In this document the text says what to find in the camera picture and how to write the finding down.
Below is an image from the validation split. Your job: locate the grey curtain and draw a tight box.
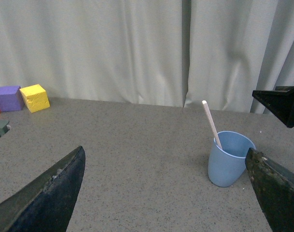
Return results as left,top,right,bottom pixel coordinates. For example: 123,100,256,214
0,0,294,114

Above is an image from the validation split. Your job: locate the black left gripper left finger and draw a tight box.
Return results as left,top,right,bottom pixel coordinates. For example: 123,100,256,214
0,146,85,232

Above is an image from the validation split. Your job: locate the blue plastic cup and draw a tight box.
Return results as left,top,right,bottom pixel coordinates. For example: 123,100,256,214
208,131,256,188

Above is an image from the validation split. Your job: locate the purple foam cube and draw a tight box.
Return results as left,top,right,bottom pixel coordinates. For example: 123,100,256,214
0,86,25,112

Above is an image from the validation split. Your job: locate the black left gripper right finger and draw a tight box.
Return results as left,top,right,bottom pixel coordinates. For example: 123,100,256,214
252,86,294,128

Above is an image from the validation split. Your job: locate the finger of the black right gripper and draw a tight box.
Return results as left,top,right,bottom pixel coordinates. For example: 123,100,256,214
245,148,294,232

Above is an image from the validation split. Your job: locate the yellow foam cube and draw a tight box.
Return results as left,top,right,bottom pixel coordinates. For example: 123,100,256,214
20,84,50,113

